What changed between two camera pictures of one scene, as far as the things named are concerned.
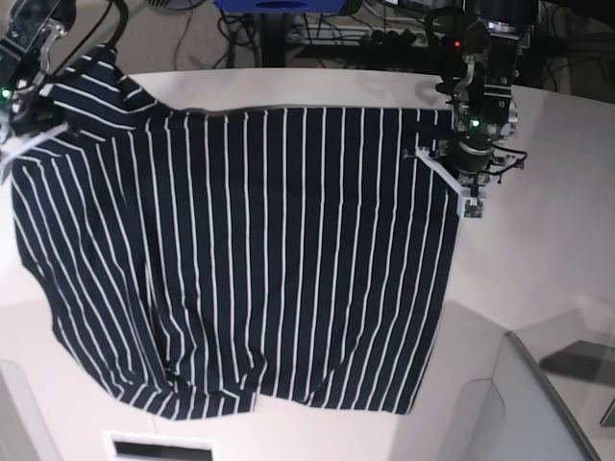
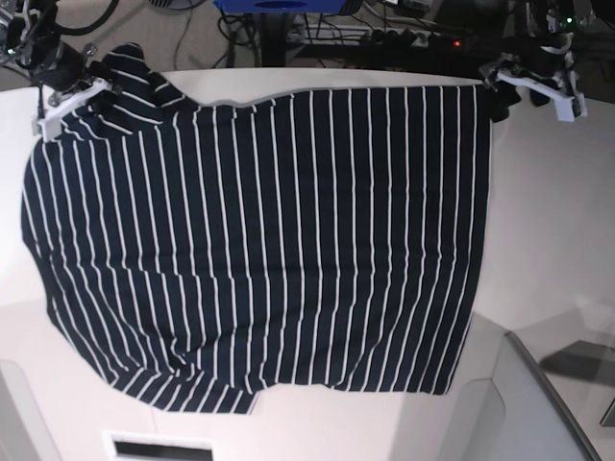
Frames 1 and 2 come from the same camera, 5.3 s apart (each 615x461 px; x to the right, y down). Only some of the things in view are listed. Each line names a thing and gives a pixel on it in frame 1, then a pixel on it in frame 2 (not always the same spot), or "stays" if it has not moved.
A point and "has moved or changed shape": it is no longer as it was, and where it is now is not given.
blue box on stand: x=282 y=6 stays
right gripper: x=470 y=152 -> x=538 y=60
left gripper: x=32 y=113 -> x=69 y=70
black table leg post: x=272 y=39 stays
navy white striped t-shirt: x=188 y=259 has moved or changed shape
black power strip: x=374 y=36 stays
